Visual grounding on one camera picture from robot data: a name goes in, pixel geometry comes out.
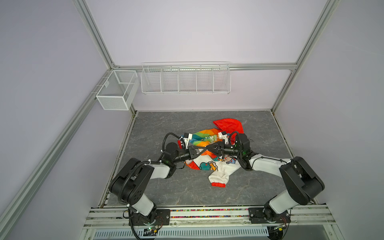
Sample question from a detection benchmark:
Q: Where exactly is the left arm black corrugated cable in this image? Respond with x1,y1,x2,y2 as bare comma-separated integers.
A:
117,132,181,208

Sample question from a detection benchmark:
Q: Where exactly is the white vent grille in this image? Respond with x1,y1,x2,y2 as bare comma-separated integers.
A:
93,226,270,240

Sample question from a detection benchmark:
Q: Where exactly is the small white mesh basket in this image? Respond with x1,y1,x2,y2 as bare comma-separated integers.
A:
96,70,140,111

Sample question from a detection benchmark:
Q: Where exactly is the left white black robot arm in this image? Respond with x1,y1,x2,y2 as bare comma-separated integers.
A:
109,143,213,218

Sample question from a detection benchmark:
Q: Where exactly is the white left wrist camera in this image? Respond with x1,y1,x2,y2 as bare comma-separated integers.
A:
180,133,193,149

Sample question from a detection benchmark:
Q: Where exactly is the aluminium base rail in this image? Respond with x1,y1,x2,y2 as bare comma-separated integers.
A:
84,205,336,229

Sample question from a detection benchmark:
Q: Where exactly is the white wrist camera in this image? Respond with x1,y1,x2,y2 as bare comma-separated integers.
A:
218,132,230,145
180,133,193,149

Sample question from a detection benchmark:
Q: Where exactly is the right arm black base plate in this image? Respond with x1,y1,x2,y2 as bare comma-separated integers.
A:
248,207,291,224

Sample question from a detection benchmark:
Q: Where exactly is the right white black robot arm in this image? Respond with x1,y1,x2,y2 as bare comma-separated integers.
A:
206,134,325,222

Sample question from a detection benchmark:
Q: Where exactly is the rainbow red kids jacket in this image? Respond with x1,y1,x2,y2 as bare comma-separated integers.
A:
179,119,244,188

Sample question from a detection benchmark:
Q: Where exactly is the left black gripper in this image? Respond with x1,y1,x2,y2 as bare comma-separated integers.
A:
172,146,206,164

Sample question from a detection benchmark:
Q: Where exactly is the long white wire basket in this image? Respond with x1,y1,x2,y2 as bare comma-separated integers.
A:
141,62,232,94

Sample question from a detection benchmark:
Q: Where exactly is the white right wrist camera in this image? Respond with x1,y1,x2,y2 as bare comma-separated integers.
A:
218,132,230,145

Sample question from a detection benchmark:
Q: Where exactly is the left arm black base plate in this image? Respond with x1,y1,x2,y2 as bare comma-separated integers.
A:
128,209,171,226

